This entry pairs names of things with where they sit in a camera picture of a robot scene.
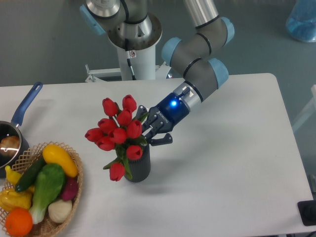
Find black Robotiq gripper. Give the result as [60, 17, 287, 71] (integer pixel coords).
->
[134, 92, 190, 146]

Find red tulip bouquet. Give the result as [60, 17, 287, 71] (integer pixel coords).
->
[85, 95, 147, 181]

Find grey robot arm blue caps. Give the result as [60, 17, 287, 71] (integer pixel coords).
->
[79, 0, 235, 146]

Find dark grey ribbed vase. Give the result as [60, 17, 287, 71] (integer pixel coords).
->
[124, 145, 151, 183]

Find yellow squash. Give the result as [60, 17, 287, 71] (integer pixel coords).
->
[42, 144, 79, 178]

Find green bok choy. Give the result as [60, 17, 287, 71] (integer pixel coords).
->
[29, 163, 65, 225]

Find white garlic bulb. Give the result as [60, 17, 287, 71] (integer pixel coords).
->
[48, 199, 72, 223]

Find dark green cucumber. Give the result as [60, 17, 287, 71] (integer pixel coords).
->
[15, 156, 46, 193]

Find browned bread roll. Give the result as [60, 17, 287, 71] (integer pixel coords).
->
[0, 136, 20, 157]

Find woven wicker basket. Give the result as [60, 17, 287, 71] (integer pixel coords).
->
[0, 141, 84, 237]

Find yellow banana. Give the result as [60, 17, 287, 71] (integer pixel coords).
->
[5, 165, 22, 189]

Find yellow bell pepper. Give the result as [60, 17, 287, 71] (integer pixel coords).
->
[0, 188, 32, 212]

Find orange fruit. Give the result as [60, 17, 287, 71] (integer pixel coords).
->
[5, 208, 33, 237]

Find black device at table edge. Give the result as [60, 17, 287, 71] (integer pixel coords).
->
[297, 200, 316, 226]

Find blue translucent bag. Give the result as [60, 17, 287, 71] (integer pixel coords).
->
[285, 0, 316, 42]

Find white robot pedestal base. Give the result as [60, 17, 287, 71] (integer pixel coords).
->
[85, 13, 171, 82]

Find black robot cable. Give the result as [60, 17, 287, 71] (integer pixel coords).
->
[124, 39, 137, 80]

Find blue handled saucepan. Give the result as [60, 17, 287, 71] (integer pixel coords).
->
[0, 82, 43, 178]

